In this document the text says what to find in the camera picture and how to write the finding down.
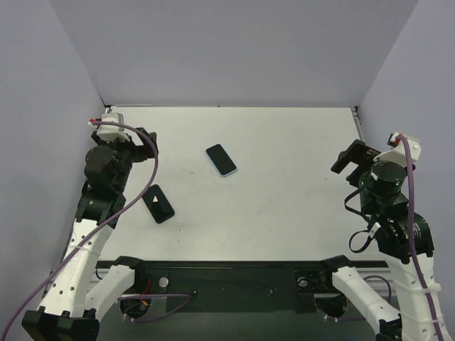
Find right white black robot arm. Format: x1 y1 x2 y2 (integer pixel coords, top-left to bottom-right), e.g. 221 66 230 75
317 133 451 340

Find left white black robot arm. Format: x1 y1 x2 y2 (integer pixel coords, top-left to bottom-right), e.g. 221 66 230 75
21 124 159 340

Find phone in light blue case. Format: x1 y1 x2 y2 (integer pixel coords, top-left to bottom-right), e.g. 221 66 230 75
205 144 237 177

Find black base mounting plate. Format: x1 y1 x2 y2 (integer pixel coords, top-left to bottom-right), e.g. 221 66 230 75
95 260 353 315

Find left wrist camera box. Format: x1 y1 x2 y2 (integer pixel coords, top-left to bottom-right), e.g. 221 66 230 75
97 112 129 142

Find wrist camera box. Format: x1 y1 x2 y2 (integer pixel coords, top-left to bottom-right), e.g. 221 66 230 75
97 112 129 142
373 132 422 167

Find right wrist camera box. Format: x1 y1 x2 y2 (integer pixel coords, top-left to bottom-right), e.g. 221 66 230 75
373 132 422 167

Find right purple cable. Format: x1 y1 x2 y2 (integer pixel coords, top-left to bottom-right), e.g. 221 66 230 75
397 134 445 341

